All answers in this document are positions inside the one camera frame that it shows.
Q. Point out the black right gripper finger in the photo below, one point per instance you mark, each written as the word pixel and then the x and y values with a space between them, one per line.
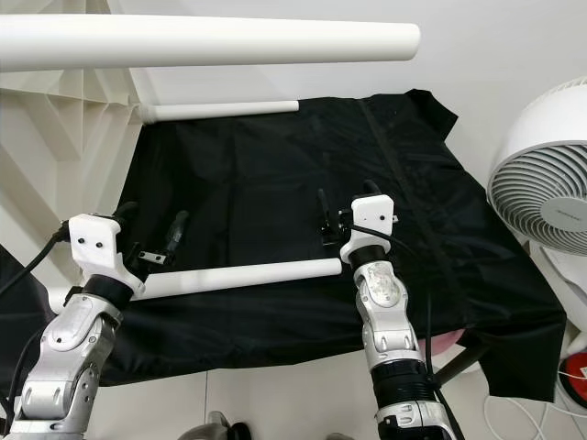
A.
pixel 371 189
pixel 325 208

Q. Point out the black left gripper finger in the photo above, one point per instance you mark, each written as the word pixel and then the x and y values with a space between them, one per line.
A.
pixel 177 229
pixel 126 211

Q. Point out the white plastic table leg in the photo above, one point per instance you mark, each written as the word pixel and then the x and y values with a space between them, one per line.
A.
pixel 257 275
pixel 220 110
pixel 238 41

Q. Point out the white plastic table top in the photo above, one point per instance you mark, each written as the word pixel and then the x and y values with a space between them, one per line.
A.
pixel 46 137

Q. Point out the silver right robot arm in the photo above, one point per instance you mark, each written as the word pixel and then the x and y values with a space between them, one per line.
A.
pixel 390 312

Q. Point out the black fabric table cover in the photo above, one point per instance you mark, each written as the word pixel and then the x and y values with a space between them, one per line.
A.
pixel 284 183

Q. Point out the pink soft item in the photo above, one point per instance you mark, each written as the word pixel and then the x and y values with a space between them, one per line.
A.
pixel 442 341

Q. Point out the white round standing fan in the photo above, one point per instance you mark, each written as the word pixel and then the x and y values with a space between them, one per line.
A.
pixel 541 183

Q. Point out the grey metal table leg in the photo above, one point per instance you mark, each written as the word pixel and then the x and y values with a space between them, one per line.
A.
pixel 459 365

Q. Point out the grey robot left foot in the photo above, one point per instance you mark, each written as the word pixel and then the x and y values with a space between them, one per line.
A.
pixel 213 428

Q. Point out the white rounded appliance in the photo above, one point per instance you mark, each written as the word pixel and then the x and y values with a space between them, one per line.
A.
pixel 564 284

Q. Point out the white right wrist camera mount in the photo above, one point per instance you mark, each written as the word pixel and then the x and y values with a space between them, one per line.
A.
pixel 371 215

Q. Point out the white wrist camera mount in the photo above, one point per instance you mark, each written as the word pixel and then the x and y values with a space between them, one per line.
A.
pixel 96 240
pixel 371 215

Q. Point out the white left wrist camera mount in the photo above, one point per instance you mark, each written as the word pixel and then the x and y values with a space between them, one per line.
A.
pixel 96 240

